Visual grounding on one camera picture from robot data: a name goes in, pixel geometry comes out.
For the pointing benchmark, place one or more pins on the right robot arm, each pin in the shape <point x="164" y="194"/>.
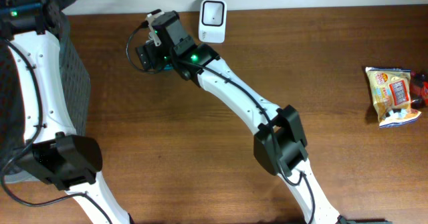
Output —
<point x="279" y="141"/>

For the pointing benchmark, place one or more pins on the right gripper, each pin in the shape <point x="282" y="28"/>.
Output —
<point x="155" y="47"/>

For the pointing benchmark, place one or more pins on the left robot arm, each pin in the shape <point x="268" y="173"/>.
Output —
<point x="70" y="162"/>

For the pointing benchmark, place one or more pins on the silver foil snack packet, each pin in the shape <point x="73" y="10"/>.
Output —
<point x="418" y="89"/>

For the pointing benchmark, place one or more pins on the cream and blue snack bag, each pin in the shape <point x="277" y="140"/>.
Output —
<point x="391" y="96"/>

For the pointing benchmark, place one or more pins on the grey plastic mesh basket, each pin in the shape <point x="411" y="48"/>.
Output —
<point x="45" y="89"/>

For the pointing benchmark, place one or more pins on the teal mouthwash bottle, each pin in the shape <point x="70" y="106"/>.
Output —
<point x="168" y="67"/>

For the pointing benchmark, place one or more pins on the white barcode scanner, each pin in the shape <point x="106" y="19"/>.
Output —
<point x="212" y="21"/>

